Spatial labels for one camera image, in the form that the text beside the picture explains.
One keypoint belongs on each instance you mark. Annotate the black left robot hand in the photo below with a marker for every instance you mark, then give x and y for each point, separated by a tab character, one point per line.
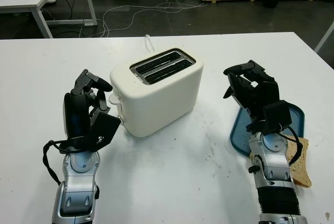
75	114

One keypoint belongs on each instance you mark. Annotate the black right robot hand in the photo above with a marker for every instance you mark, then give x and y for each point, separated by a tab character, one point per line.
266	93

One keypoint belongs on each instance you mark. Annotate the white toaster lever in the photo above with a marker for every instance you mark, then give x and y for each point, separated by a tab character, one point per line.
113	100

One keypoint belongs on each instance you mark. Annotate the blue plastic tray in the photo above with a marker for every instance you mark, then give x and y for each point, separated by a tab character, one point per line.
241	130

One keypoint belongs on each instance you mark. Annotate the brown bread slice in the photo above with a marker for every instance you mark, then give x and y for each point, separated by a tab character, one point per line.
302	166

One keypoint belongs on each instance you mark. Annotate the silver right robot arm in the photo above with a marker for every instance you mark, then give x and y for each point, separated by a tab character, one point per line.
274	161

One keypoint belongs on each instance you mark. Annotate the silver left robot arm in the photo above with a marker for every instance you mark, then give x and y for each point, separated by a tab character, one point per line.
75	182

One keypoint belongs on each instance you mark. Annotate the cream white two-slot toaster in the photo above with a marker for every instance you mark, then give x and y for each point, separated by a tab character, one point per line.
156	98

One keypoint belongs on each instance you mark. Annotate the white slanted table leg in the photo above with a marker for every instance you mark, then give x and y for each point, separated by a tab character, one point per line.
324	38

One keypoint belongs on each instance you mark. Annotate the white shoe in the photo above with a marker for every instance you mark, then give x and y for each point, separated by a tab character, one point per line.
51	1

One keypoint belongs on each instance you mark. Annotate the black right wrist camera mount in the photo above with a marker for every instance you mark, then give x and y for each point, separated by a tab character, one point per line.
276	115

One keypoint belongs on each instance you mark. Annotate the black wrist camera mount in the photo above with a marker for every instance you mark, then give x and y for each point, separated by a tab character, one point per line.
104	130
276	115

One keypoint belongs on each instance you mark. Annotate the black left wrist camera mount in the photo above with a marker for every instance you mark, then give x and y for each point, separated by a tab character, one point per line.
104	130

